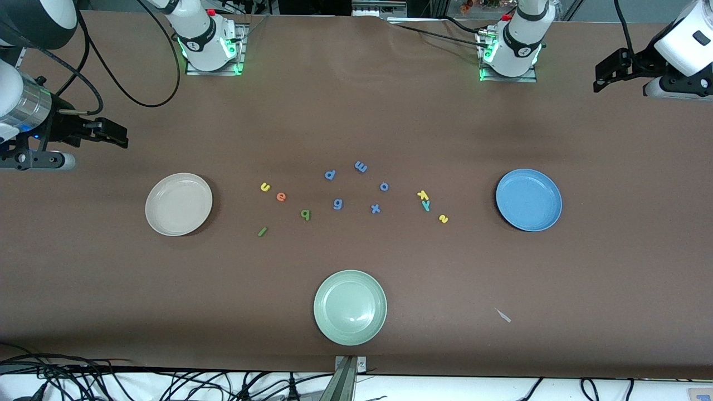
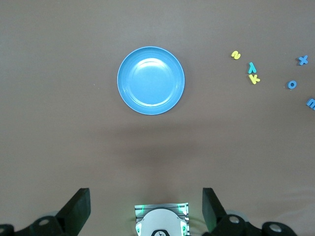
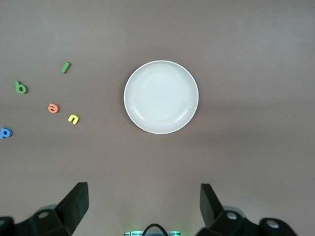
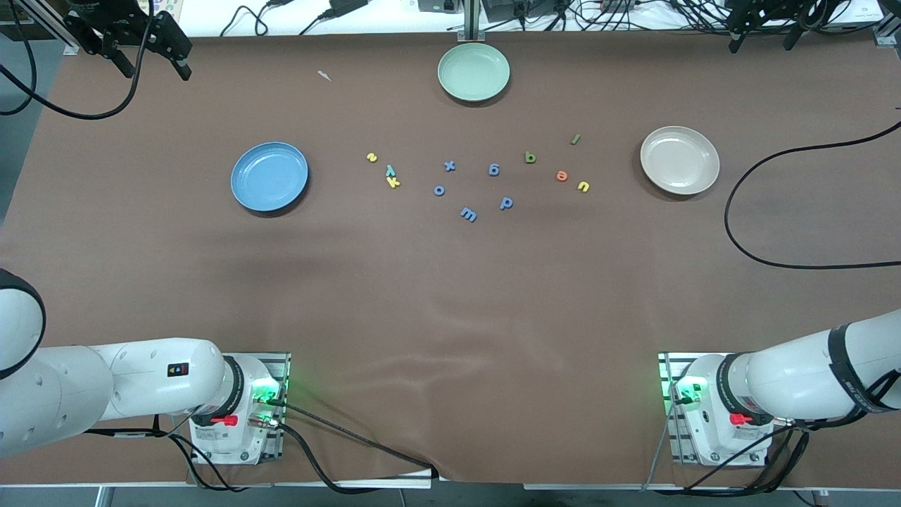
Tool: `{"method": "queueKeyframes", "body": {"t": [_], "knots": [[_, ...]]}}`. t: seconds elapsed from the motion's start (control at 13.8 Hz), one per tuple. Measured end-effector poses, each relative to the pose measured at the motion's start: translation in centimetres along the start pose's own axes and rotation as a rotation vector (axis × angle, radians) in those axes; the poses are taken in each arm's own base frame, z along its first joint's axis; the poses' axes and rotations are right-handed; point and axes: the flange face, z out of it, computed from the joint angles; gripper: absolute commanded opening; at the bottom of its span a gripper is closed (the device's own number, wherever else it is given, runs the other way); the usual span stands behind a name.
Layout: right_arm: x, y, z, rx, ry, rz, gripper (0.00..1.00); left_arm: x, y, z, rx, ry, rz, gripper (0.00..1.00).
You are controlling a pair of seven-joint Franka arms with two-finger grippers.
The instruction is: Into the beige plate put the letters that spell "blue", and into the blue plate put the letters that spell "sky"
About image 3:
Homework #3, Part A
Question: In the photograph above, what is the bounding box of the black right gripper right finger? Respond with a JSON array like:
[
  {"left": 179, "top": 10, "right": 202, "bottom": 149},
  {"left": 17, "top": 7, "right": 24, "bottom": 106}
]
[{"left": 196, "top": 183, "right": 299, "bottom": 236}]

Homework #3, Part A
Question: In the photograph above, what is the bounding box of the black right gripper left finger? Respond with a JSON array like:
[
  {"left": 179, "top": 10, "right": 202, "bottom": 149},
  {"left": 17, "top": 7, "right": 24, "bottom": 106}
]
[{"left": 0, "top": 182, "right": 90, "bottom": 236}]

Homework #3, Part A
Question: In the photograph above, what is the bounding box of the green letter b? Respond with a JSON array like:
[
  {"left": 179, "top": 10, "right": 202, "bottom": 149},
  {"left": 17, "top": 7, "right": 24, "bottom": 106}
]
[{"left": 15, "top": 81, "right": 29, "bottom": 94}]

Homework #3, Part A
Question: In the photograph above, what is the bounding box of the green letter l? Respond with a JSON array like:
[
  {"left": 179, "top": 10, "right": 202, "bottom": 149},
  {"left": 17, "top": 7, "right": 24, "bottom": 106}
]
[{"left": 60, "top": 61, "right": 72, "bottom": 74}]

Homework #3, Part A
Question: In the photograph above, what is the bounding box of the blue letter p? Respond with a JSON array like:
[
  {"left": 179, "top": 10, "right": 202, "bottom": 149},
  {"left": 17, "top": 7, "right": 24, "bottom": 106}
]
[{"left": 0, "top": 127, "right": 13, "bottom": 140}]

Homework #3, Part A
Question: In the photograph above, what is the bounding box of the beige round plate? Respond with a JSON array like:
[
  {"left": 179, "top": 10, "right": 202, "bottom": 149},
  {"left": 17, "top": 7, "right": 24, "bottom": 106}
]
[{"left": 124, "top": 60, "right": 199, "bottom": 135}]

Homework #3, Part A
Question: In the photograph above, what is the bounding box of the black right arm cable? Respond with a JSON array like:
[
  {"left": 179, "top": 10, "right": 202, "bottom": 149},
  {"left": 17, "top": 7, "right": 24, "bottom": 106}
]
[{"left": 142, "top": 223, "right": 168, "bottom": 236}]

